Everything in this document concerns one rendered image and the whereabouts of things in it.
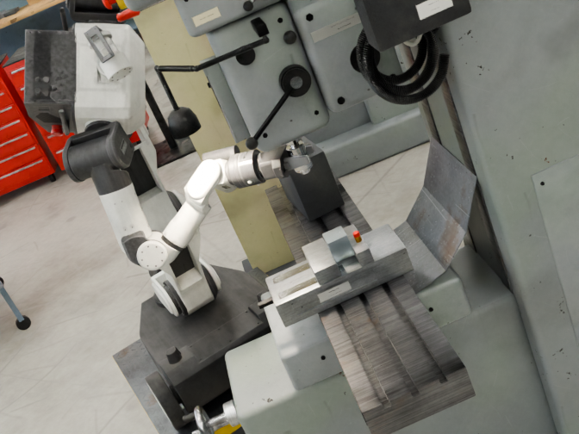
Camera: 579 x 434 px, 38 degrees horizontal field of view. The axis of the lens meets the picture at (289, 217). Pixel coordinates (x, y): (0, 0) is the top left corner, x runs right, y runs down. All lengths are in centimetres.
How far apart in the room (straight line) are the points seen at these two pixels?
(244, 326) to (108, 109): 94
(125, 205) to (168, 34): 168
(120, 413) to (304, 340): 178
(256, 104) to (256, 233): 218
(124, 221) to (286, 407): 64
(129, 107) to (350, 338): 80
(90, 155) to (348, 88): 66
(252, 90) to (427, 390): 76
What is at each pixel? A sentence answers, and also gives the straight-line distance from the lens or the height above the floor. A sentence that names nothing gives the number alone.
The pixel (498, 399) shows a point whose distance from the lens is 241.
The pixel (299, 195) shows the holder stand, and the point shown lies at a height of 100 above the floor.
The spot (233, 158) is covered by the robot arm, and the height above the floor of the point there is 128.
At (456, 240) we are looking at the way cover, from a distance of 213.
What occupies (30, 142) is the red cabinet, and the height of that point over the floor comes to 39.
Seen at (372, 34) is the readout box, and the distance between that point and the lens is 165.
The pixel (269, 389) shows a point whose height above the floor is 71.
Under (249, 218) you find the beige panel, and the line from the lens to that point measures 401.
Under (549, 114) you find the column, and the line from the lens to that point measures 200.
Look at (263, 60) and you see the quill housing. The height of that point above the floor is 152.
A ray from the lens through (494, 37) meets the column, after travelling 189.
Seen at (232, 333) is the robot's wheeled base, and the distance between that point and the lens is 275.
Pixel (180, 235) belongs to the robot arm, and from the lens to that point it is 216.
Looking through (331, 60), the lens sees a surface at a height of 147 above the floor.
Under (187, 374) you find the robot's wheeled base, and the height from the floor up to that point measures 58.
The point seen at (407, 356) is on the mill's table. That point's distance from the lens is 183.
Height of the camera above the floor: 202
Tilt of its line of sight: 26 degrees down
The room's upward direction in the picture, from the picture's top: 24 degrees counter-clockwise
